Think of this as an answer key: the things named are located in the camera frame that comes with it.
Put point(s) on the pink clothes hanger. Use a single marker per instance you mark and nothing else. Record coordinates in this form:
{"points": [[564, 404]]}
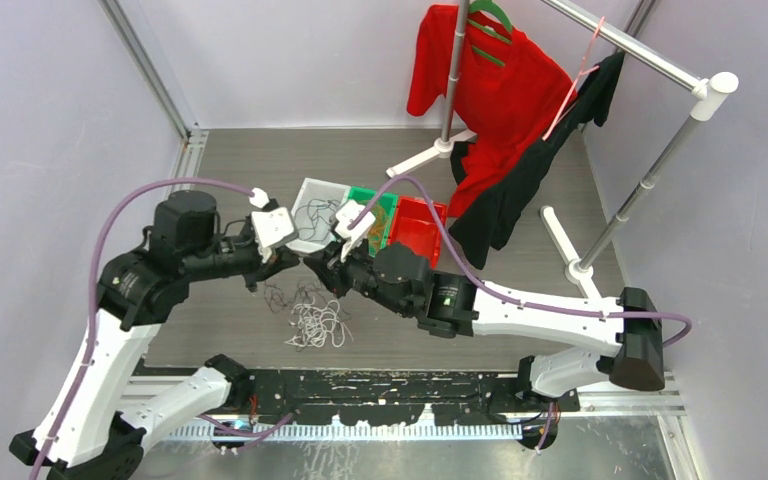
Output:
{"points": [[582, 72]]}

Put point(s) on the red plastic bin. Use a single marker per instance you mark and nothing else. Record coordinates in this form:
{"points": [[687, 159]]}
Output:
{"points": [[413, 226]]}

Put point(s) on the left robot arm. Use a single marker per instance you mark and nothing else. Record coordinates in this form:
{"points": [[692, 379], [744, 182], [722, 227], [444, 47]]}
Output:
{"points": [[88, 434]]}

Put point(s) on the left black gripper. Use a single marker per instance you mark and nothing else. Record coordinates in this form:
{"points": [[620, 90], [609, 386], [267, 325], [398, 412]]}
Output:
{"points": [[283, 257]]}

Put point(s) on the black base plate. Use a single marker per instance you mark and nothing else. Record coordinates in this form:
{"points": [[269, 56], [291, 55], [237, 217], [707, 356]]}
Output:
{"points": [[382, 398]]}

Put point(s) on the aluminium frame rail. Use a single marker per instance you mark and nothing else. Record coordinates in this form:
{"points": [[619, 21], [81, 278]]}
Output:
{"points": [[600, 401]]}

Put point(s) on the red t-shirt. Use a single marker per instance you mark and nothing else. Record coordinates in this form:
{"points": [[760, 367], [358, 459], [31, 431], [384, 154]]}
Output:
{"points": [[505, 93]]}

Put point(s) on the green clothes hanger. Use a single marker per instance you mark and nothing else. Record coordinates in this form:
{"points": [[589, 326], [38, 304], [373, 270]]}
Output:
{"points": [[502, 28]]}

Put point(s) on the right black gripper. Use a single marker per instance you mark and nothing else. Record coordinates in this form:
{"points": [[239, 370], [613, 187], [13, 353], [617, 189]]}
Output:
{"points": [[330, 268]]}

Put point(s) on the green plastic bin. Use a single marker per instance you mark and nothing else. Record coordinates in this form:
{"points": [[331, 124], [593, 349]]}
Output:
{"points": [[384, 211]]}

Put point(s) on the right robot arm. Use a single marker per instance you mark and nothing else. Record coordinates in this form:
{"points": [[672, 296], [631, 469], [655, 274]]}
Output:
{"points": [[614, 339]]}

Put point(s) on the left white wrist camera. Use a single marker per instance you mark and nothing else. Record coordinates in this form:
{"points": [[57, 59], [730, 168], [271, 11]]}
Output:
{"points": [[272, 229]]}

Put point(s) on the black t-shirt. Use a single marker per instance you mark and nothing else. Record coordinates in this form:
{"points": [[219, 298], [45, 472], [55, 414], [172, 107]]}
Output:
{"points": [[485, 214]]}

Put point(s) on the white plastic bin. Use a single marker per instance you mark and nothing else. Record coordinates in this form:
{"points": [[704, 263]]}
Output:
{"points": [[313, 212]]}

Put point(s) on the metal clothes rack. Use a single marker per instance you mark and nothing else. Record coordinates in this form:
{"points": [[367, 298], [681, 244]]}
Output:
{"points": [[670, 110]]}

